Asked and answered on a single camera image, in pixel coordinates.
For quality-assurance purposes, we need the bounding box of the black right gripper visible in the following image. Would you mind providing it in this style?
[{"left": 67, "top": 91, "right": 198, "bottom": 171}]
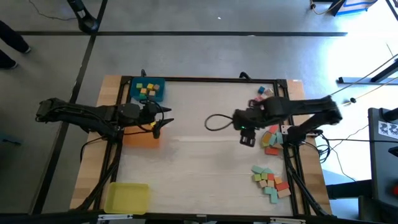
[{"left": 239, "top": 126, "right": 258, "bottom": 147}]

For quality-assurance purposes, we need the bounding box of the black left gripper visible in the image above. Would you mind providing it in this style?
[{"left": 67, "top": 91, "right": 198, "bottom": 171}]
[{"left": 139, "top": 100, "right": 175, "bottom": 140}]

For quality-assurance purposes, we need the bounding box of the orange plastic bin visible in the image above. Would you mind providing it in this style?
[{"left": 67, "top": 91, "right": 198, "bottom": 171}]
[{"left": 123, "top": 123, "right": 163, "bottom": 149}]

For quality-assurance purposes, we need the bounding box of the blue plastic bin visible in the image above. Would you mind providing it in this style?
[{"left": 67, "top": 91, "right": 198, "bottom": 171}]
[{"left": 130, "top": 77, "right": 166, "bottom": 103}]

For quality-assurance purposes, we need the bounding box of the yellow plastic bin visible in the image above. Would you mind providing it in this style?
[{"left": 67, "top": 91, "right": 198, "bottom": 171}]
[{"left": 103, "top": 182, "right": 150, "bottom": 215}]

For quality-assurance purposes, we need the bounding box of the black standing desk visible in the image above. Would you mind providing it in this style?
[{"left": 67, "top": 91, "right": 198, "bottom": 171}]
[{"left": 338, "top": 58, "right": 398, "bottom": 84}]

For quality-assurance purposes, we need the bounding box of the black operator desk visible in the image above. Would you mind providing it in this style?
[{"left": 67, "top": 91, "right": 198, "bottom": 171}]
[{"left": 326, "top": 107, "right": 398, "bottom": 224}]

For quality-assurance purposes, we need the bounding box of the person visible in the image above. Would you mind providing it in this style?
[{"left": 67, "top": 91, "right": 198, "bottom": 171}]
[{"left": 0, "top": 20, "right": 32, "bottom": 70}]

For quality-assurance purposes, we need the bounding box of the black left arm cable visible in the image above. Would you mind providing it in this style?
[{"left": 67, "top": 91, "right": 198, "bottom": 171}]
[{"left": 124, "top": 98, "right": 166, "bottom": 140}]

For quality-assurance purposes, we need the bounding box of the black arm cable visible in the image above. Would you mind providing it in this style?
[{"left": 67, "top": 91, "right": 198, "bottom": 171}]
[
  {"left": 124, "top": 98, "right": 166, "bottom": 140},
  {"left": 204, "top": 113, "right": 234, "bottom": 132}
]

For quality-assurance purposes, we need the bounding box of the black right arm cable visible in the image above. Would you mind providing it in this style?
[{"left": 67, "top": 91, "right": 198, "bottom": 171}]
[{"left": 204, "top": 113, "right": 234, "bottom": 132}]

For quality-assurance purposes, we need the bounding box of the black table frame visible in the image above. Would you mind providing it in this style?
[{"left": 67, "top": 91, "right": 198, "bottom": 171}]
[{"left": 74, "top": 74, "right": 333, "bottom": 218}]

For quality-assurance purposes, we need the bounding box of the black floor cable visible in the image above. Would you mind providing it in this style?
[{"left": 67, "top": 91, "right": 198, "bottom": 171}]
[{"left": 322, "top": 138, "right": 398, "bottom": 144}]

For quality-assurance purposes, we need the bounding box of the yellow hanging cable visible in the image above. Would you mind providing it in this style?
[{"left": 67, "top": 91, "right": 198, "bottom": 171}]
[{"left": 341, "top": 77, "right": 398, "bottom": 106}]

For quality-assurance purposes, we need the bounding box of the beige hanging rope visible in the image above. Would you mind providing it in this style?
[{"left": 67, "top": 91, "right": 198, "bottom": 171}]
[{"left": 329, "top": 53, "right": 398, "bottom": 96}]

